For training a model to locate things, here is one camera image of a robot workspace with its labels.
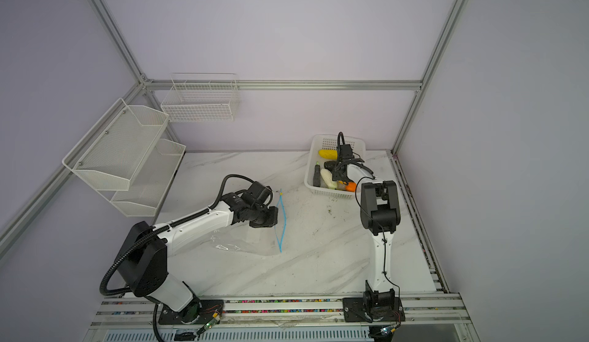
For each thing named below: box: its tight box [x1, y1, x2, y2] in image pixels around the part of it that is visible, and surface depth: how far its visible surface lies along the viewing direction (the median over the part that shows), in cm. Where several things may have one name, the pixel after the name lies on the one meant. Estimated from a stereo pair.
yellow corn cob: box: [318, 149, 339, 161], surface depth 117 cm
